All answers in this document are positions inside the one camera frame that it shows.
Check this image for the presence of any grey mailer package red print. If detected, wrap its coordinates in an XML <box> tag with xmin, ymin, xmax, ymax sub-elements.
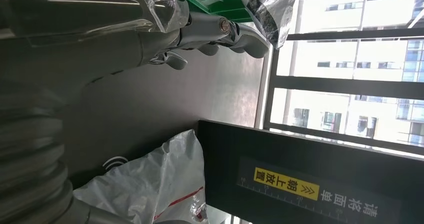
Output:
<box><xmin>72</xmin><ymin>129</ymin><xmax>210</xmax><ymax>224</ymax></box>

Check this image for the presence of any crumpled grey mailer package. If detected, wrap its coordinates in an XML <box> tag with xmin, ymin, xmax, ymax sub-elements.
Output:
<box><xmin>235</xmin><ymin>0</ymin><xmax>301</xmax><ymax>49</ymax></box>

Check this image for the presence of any green plastic crate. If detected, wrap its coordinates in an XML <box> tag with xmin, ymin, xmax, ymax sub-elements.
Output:
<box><xmin>165</xmin><ymin>0</ymin><xmax>253</xmax><ymax>23</ymax></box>

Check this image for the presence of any black scanner column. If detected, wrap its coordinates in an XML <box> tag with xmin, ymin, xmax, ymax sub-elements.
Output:
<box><xmin>197</xmin><ymin>119</ymin><xmax>424</xmax><ymax>224</ymax></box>

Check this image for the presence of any yellow and black column label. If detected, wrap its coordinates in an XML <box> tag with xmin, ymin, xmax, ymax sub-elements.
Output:
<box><xmin>235</xmin><ymin>156</ymin><xmax>402</xmax><ymax>224</ymax></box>

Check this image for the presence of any black window frame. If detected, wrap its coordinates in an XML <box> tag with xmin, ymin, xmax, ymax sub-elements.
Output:
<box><xmin>263</xmin><ymin>0</ymin><xmax>424</xmax><ymax>157</ymax></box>

